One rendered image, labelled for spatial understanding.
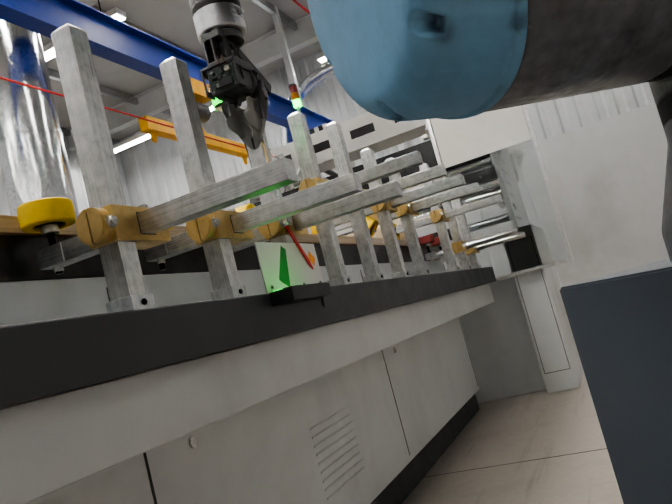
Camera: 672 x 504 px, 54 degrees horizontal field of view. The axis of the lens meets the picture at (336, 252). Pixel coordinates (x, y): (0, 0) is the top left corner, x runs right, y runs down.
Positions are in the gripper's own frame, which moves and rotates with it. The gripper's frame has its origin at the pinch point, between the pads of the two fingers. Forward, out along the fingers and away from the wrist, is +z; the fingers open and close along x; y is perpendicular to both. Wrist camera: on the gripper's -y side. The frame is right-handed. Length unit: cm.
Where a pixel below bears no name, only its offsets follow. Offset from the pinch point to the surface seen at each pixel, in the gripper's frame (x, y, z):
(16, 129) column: -313, -252, -164
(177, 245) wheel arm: -17.8, 5.5, 14.3
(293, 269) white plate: -5.6, -13.8, 22.7
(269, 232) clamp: -8.2, -12.6, 14.1
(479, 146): 7, -243, -36
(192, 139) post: -6.8, 9.8, -1.5
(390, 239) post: -8, -90, 14
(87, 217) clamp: -8.2, 37.4, 13.5
